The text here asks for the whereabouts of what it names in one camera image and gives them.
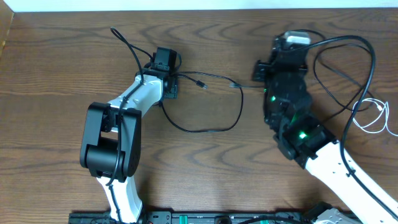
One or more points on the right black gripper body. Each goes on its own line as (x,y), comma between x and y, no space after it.
(263,73)

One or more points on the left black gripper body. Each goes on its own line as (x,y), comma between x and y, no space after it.
(175,89)

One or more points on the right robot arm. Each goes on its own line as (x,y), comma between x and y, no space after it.
(302,137)

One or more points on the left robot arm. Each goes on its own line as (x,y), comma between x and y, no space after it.
(111,144)

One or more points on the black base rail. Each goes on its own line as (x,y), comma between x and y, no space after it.
(320,213)

